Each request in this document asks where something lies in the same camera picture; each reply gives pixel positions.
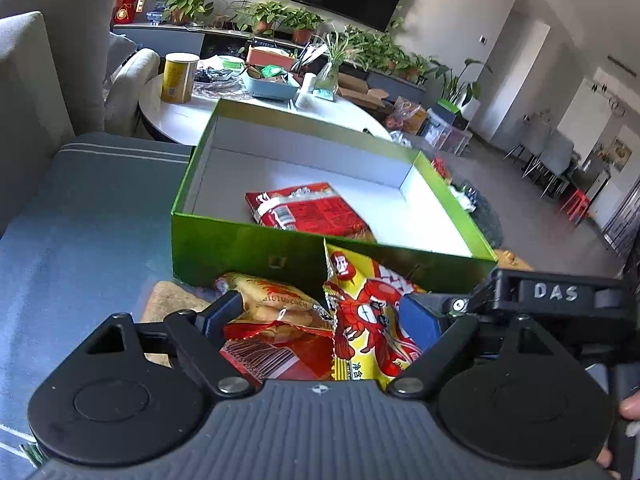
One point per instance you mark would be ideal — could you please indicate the blue plastic basket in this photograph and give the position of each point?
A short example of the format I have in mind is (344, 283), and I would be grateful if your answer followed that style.
(262, 88)

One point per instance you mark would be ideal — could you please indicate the orange red chips bag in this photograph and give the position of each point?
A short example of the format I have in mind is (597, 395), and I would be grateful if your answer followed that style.
(281, 333)

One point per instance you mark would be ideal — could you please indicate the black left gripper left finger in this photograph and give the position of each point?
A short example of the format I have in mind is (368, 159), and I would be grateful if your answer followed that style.
(198, 338)

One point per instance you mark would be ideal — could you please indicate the blue striped table cloth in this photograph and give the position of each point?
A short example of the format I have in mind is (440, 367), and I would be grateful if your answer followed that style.
(93, 241)

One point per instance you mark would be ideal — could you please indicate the white round coffee table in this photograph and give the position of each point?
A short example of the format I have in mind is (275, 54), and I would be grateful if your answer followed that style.
(185, 123)

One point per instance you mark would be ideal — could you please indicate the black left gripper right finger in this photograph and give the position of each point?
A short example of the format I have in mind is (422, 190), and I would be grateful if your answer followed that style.
(442, 331)

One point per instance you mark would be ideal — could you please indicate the clear storage bin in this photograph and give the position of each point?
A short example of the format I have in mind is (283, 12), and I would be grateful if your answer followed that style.
(444, 136)

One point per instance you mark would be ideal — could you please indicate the potted green plant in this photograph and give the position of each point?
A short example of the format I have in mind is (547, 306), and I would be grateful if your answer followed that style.
(185, 11)

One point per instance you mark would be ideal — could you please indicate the spider plant in glass vase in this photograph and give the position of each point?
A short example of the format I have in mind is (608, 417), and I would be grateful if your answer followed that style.
(340, 48)

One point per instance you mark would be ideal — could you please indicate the brown pastry packet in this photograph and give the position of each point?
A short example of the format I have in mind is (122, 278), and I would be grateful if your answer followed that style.
(167, 297)

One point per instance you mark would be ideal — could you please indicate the yellow red lobster snack bag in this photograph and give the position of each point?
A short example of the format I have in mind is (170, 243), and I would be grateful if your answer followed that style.
(364, 298)

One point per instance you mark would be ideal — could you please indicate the red stool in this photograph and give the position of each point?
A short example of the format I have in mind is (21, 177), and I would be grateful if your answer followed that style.
(576, 207)

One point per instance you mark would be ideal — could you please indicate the yellow tin can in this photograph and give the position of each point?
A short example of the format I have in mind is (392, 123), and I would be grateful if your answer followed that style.
(178, 77)

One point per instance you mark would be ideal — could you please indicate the open cardboard box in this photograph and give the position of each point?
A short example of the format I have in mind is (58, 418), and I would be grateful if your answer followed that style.
(357, 91)

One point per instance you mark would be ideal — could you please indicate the red snack packet in box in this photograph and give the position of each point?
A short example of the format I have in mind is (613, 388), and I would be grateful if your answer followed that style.
(314, 208)

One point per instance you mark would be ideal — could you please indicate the person's hand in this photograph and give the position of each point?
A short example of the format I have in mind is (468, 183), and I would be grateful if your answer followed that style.
(619, 455)

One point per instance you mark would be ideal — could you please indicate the grey sofa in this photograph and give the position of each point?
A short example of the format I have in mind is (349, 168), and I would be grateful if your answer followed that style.
(63, 73)

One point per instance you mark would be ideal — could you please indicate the green cardboard box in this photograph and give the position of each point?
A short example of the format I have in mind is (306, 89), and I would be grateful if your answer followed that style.
(419, 229)

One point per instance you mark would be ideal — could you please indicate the grey dining chair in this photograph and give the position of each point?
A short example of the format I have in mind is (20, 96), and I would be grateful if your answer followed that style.
(554, 159)

